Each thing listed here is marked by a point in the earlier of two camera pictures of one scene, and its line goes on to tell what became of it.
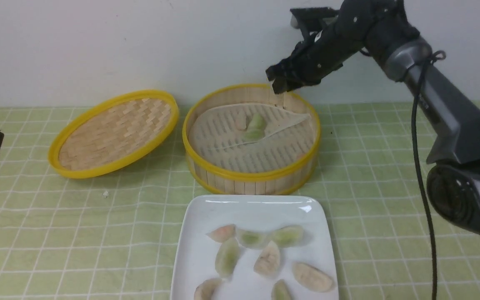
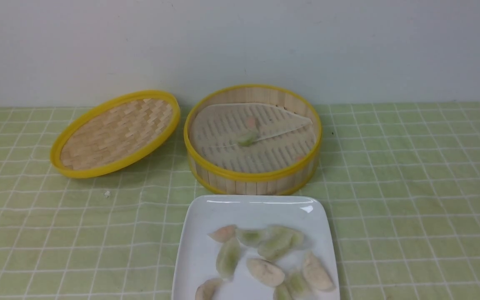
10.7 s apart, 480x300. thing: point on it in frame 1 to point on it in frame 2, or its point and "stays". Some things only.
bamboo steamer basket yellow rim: x=243 y=139 stays
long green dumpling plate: x=227 y=257 stays
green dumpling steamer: x=258 y=122 to x=275 y=244
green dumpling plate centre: x=252 y=239 stays
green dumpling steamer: x=257 y=133 to x=247 y=141
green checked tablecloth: x=38 y=235 stays
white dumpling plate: x=267 y=262 to x=265 y=272
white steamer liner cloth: x=289 y=136 stays
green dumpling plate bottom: x=280 y=291 stays
